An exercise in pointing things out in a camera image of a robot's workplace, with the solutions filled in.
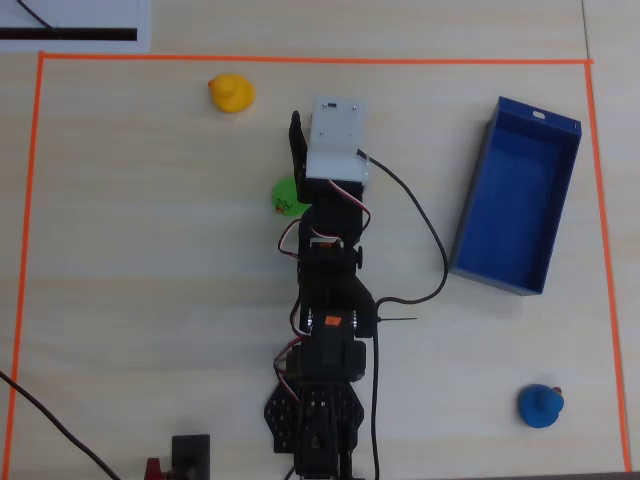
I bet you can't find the blue rubber duck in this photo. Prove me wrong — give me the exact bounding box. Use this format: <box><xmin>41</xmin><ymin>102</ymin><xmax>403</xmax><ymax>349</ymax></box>
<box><xmin>516</xmin><ymin>383</ymin><xmax>566</xmax><ymax>430</ymax></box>

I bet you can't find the yellow rubber duck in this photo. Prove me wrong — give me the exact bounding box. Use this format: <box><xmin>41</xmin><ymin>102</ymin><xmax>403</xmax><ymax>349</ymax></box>
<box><xmin>207</xmin><ymin>73</ymin><xmax>256</xmax><ymax>114</ymax></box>

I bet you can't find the long black cable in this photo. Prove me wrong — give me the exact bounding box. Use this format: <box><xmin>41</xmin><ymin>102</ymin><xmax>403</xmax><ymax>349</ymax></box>
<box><xmin>0</xmin><ymin>370</ymin><xmax>122</xmax><ymax>480</ymax></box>

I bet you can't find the green rubber duck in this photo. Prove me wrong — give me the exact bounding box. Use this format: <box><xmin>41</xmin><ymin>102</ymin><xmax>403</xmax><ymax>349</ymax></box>
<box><xmin>270</xmin><ymin>175</ymin><xmax>307</xmax><ymax>217</ymax></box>

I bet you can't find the blue plastic box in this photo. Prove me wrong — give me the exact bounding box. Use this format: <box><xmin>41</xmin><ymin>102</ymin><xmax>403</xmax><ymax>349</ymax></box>
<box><xmin>448</xmin><ymin>95</ymin><xmax>583</xmax><ymax>298</ymax></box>

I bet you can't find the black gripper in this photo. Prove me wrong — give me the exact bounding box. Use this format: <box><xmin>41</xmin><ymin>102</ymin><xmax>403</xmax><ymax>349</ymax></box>
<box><xmin>288</xmin><ymin>110</ymin><xmax>367</xmax><ymax>212</ymax></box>

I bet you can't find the orange tape outline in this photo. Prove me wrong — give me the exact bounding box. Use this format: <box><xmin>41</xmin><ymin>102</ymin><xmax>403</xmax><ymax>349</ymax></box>
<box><xmin>6</xmin><ymin>50</ymin><xmax>633</xmax><ymax>474</ymax></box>

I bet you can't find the white paper with black bar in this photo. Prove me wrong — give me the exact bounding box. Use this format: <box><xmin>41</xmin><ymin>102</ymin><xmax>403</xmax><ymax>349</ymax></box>
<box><xmin>0</xmin><ymin>0</ymin><xmax>152</xmax><ymax>53</ymax></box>

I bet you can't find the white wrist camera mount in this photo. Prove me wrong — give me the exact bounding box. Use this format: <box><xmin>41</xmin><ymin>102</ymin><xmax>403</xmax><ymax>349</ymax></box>
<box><xmin>304</xmin><ymin>97</ymin><xmax>372</xmax><ymax>182</ymax></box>

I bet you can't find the thin black cable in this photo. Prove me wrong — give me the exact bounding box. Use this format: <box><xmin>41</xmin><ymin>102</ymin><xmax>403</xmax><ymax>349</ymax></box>
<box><xmin>16</xmin><ymin>0</ymin><xmax>58</xmax><ymax>31</ymax></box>

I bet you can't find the black camera stand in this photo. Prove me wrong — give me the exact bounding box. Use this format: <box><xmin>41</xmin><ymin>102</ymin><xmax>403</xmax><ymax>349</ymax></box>
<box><xmin>169</xmin><ymin>433</ymin><xmax>212</xmax><ymax>480</ymax></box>

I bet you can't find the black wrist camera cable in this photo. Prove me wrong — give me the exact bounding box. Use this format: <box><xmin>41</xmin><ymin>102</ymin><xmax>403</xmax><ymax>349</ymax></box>
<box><xmin>355</xmin><ymin>148</ymin><xmax>449</xmax><ymax>480</ymax></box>

